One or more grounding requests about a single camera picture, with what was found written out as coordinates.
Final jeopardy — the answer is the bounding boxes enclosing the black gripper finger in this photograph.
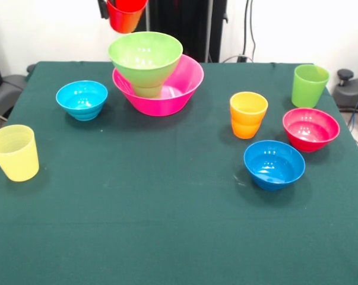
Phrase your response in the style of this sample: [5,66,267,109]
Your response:
[97,0,110,20]

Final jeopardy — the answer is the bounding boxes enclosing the large green bowl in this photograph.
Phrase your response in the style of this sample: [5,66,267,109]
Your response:
[107,31,185,90]

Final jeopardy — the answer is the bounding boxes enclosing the small magenta bowl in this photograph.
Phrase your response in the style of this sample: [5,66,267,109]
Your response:
[282,107,341,153]

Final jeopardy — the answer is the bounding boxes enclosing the red cup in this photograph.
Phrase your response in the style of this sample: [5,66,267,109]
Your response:
[106,0,149,34]

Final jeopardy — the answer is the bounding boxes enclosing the large pink bowl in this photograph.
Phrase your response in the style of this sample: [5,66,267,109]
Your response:
[112,54,205,117]

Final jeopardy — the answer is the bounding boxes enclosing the rounded green cup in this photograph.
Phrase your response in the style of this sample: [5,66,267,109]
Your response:
[131,83,163,100]

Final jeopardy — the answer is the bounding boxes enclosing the orange cup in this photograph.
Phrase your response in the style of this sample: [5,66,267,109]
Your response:
[229,91,269,140]

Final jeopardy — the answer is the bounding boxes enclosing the black hanging cable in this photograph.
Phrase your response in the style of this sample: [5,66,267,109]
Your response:
[243,0,258,57]

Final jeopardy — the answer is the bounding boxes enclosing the dark green tablecloth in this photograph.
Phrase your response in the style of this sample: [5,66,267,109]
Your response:
[0,61,358,285]

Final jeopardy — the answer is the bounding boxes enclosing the small blue bowl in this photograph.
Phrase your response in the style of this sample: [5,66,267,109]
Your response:
[243,140,306,192]

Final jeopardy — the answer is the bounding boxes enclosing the yellow cup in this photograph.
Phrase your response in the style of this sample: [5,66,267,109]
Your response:
[0,124,40,182]

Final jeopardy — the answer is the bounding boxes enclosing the small cyan bowl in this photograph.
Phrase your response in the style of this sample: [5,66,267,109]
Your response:
[55,80,109,122]

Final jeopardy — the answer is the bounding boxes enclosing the grey floor cable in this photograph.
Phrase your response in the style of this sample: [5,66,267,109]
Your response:
[221,55,256,64]

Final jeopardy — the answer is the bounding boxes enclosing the tall green cup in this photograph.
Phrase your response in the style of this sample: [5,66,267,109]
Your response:
[291,64,331,109]

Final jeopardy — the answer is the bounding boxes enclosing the grey chair base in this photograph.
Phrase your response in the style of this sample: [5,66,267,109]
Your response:
[0,74,30,125]
[332,68,358,133]

